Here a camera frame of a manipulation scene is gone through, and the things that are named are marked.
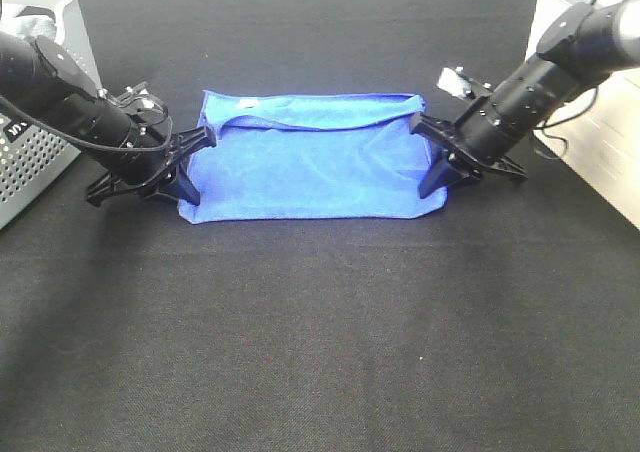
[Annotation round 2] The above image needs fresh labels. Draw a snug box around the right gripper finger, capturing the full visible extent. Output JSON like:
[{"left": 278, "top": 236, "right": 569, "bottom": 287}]
[
  {"left": 409, "top": 112, "right": 457, "bottom": 145},
  {"left": 418, "top": 152, "right": 483, "bottom": 199}
]

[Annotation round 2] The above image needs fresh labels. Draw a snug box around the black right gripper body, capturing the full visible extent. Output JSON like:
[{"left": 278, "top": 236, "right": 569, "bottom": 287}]
[{"left": 442, "top": 106, "right": 528, "bottom": 182}]

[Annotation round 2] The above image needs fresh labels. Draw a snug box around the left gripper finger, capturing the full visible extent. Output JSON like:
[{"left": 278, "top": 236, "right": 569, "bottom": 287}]
[
  {"left": 172, "top": 125, "right": 217, "bottom": 158},
  {"left": 158, "top": 164, "right": 201, "bottom": 206}
]

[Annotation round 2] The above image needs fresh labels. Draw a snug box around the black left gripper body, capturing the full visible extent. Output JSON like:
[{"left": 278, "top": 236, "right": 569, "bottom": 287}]
[{"left": 85, "top": 126, "right": 186, "bottom": 207}]

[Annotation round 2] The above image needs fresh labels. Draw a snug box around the blue microfiber towel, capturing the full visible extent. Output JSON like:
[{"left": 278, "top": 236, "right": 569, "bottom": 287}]
[{"left": 178, "top": 90, "right": 447, "bottom": 224}]

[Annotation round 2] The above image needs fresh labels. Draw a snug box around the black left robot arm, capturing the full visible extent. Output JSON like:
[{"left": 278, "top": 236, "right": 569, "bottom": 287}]
[{"left": 1, "top": 33, "right": 216, "bottom": 206}]

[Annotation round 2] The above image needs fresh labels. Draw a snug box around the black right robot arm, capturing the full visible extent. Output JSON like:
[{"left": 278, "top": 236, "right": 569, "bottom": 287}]
[{"left": 410, "top": 0, "right": 639, "bottom": 198}]

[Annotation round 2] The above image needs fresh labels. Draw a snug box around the white plastic storage box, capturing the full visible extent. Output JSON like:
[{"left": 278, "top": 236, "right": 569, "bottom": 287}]
[{"left": 525, "top": 0, "right": 639, "bottom": 226}]

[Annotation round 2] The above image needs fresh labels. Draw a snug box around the grey perforated plastic basket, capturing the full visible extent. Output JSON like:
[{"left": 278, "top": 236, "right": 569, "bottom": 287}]
[{"left": 1, "top": 0, "right": 101, "bottom": 226}]

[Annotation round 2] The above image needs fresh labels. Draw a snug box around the grey towel in basket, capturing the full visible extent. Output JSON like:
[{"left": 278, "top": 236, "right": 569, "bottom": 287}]
[{"left": 1, "top": 14, "right": 57, "bottom": 40}]

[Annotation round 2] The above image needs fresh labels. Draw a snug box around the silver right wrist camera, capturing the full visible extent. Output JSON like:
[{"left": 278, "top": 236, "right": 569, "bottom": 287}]
[{"left": 436, "top": 66, "right": 494, "bottom": 102}]

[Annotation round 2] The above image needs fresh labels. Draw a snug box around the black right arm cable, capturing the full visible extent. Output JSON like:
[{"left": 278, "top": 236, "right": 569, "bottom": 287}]
[{"left": 529, "top": 84, "right": 601, "bottom": 161}]

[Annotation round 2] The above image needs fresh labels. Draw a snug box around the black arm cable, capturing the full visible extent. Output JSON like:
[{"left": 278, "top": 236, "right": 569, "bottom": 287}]
[
  {"left": 0, "top": 94, "right": 175, "bottom": 154},
  {"left": 529, "top": 84, "right": 601, "bottom": 161}
]

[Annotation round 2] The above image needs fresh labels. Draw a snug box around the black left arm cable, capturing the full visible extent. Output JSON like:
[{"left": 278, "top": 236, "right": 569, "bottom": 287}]
[{"left": 0, "top": 94, "right": 175, "bottom": 154}]

